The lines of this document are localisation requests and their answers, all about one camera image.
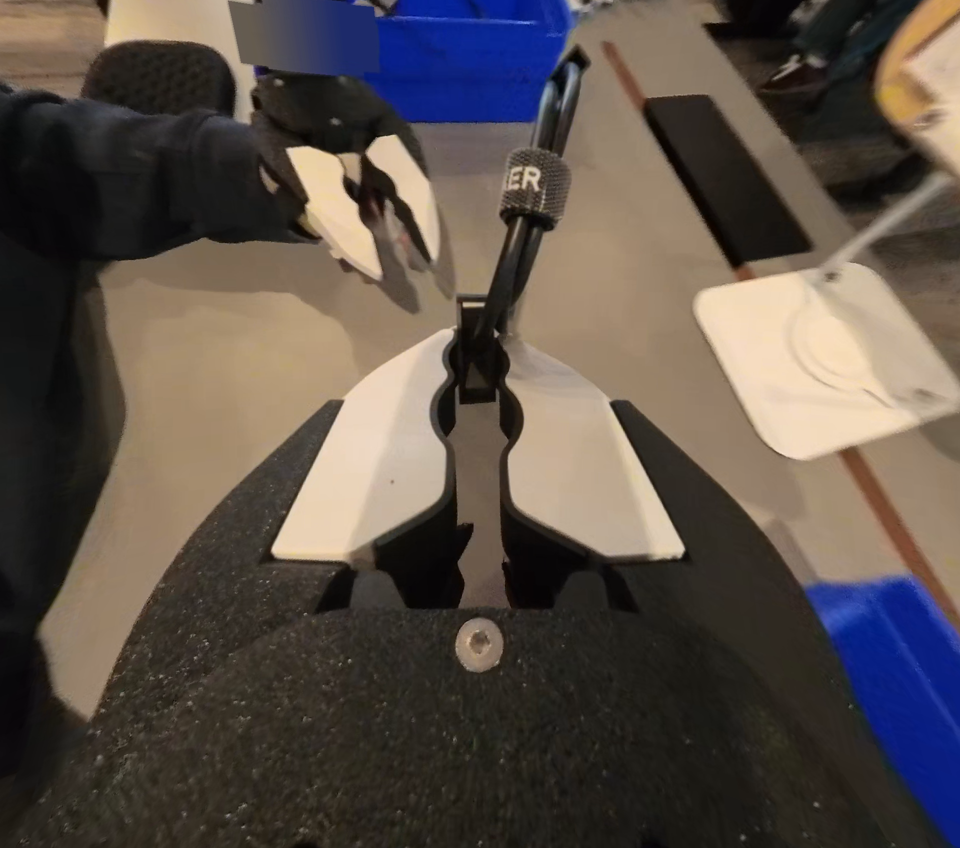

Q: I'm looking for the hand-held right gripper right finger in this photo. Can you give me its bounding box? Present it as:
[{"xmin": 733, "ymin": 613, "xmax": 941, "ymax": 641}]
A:
[{"xmin": 498, "ymin": 334, "xmax": 687, "ymax": 560}]

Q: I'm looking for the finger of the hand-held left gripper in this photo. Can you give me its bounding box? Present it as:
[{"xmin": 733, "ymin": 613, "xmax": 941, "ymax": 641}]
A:
[
  {"xmin": 287, "ymin": 145, "xmax": 385, "ymax": 281},
  {"xmin": 366, "ymin": 134, "xmax": 441, "ymax": 266}
]

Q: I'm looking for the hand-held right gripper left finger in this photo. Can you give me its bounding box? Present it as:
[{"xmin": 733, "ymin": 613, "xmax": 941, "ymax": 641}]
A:
[{"xmin": 270, "ymin": 326, "xmax": 460, "ymax": 563}]

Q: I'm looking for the black usb cable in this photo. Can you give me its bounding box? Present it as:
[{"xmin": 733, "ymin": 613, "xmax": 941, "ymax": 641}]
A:
[{"xmin": 454, "ymin": 44, "xmax": 594, "ymax": 407}]

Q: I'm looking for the blue plastic bin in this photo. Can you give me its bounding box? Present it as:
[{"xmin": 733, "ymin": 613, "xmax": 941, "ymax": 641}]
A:
[
  {"xmin": 804, "ymin": 575, "xmax": 960, "ymax": 848},
  {"xmin": 330, "ymin": 0, "xmax": 576, "ymax": 125}
]

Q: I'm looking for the person's left forearm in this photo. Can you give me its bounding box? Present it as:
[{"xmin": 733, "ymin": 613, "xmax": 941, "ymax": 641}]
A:
[{"xmin": 0, "ymin": 81, "xmax": 305, "ymax": 258}]

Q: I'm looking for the white board stand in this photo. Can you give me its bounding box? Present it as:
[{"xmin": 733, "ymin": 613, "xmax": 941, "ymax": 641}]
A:
[{"xmin": 693, "ymin": 171, "xmax": 960, "ymax": 462}]

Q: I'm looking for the black rectangular pad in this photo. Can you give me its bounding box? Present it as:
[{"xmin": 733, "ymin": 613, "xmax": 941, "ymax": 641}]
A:
[{"xmin": 643, "ymin": 94, "xmax": 814, "ymax": 269}]

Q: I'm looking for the person's dark clothed torso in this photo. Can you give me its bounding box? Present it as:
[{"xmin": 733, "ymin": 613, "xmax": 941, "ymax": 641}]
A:
[{"xmin": 0, "ymin": 240, "xmax": 127, "ymax": 782}]

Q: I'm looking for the instruction sheet on board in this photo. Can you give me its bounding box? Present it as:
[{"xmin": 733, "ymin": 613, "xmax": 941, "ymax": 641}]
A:
[{"xmin": 873, "ymin": 0, "xmax": 960, "ymax": 140}]

